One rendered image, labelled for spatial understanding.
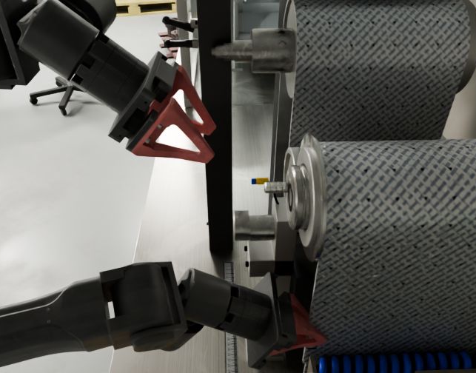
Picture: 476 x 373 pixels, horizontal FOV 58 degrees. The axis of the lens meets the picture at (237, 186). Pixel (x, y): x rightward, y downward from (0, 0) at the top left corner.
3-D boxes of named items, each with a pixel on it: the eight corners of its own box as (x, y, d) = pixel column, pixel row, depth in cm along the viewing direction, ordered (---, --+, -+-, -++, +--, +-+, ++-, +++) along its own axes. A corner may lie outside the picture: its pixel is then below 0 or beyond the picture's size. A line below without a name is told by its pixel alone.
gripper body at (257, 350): (261, 373, 51) (206, 357, 49) (255, 303, 59) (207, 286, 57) (292, 343, 48) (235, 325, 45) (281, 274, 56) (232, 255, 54)
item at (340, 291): (302, 360, 59) (317, 266, 48) (470, 354, 60) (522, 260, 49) (303, 363, 59) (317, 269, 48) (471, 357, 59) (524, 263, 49)
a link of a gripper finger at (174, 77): (192, 174, 47) (118, 126, 44) (196, 140, 53) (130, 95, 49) (231, 132, 44) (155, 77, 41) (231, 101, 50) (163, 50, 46)
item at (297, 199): (292, 243, 49) (283, 203, 55) (310, 243, 49) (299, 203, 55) (297, 189, 44) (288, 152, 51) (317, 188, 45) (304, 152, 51)
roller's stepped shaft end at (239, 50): (212, 58, 67) (211, 38, 65) (250, 58, 67) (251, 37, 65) (212, 66, 64) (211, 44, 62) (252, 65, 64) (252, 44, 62)
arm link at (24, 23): (0, 51, 38) (24, 1, 35) (31, 23, 44) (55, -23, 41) (71, 97, 41) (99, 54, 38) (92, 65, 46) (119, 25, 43)
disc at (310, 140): (292, 196, 60) (305, 106, 50) (296, 195, 60) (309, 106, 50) (309, 288, 50) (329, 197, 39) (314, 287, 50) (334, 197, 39)
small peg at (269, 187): (264, 195, 51) (263, 189, 52) (288, 195, 51) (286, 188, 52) (265, 186, 50) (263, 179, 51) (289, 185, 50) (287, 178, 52)
